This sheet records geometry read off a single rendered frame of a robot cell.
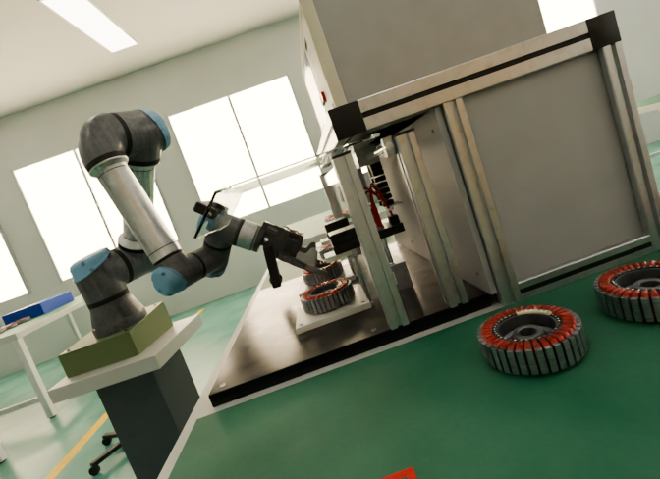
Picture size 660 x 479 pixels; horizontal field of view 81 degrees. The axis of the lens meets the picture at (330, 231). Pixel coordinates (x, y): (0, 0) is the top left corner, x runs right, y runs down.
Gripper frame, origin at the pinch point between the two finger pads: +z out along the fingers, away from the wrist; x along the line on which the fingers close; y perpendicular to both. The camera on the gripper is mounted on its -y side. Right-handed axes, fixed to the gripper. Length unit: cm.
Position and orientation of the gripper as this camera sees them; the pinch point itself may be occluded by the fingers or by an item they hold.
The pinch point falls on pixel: (325, 269)
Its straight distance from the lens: 104.7
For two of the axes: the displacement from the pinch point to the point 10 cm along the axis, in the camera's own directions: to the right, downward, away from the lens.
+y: 3.4, -9.4, -0.8
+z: 9.4, 3.3, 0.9
